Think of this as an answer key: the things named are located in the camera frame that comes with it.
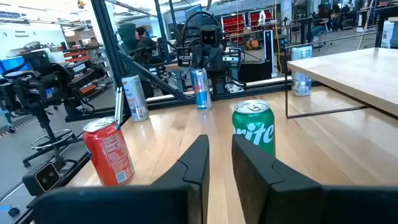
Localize black cabinet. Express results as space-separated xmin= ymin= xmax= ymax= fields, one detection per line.
xmin=238 ymin=58 xmax=274 ymax=83

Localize yellow hanging cable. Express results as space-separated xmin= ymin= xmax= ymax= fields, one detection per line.
xmin=272 ymin=0 xmax=283 ymax=75

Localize red storage rack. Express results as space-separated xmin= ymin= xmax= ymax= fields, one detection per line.
xmin=221 ymin=14 xmax=246 ymax=44
xmin=248 ymin=9 xmax=274 ymax=29

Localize black table-level camera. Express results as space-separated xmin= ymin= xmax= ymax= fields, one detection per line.
xmin=22 ymin=157 xmax=68 ymax=197

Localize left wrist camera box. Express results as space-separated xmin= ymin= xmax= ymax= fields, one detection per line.
xmin=198 ymin=24 xmax=224 ymax=47

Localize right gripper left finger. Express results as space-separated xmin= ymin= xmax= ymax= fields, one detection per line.
xmin=26 ymin=134 xmax=211 ymax=224

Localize small silver plate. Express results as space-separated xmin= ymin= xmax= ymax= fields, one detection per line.
xmin=226 ymin=82 xmax=245 ymax=94

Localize black desk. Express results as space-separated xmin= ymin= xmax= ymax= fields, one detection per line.
xmin=357 ymin=2 xmax=398 ymax=48

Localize green soda can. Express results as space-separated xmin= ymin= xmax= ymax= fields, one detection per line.
xmin=231 ymin=99 xmax=277 ymax=158

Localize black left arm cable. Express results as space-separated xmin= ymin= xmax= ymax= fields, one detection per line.
xmin=180 ymin=11 xmax=222 ymax=47

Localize rack with orange bins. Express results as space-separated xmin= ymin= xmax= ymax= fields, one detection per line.
xmin=62 ymin=45 xmax=114 ymax=100

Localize orange black tool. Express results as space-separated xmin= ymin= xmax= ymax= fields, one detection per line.
xmin=245 ymin=39 xmax=261 ymax=51

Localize long silver bracket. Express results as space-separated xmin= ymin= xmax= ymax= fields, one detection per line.
xmin=114 ymin=86 xmax=124 ymax=125

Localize blue plastic crate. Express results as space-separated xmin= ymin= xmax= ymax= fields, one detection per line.
xmin=0 ymin=55 xmax=32 ymax=75

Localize red Fanta strawberry can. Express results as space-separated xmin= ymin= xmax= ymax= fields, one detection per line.
xmin=82 ymin=116 xmax=136 ymax=187

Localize blue silver Red Bull can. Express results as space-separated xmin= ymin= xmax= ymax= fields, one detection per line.
xmin=189 ymin=68 xmax=213 ymax=111

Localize white box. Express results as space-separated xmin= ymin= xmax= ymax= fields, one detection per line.
xmin=381 ymin=20 xmax=398 ymax=49

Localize person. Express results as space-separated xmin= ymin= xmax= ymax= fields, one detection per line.
xmin=310 ymin=3 xmax=332 ymax=41
xmin=117 ymin=22 xmax=156 ymax=99
xmin=136 ymin=26 xmax=158 ymax=48

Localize black stool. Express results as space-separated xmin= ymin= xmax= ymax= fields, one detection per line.
xmin=21 ymin=102 xmax=83 ymax=169

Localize black tower white strip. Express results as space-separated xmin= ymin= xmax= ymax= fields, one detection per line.
xmin=263 ymin=29 xmax=275 ymax=75

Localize wooden shelf black legs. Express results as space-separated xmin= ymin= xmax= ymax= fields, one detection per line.
xmin=283 ymin=30 xmax=398 ymax=121

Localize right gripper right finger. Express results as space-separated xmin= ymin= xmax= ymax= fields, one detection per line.
xmin=231 ymin=134 xmax=398 ymax=224

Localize pale blue Red Bull can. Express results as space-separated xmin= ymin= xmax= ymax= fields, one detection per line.
xmin=291 ymin=45 xmax=313 ymax=97

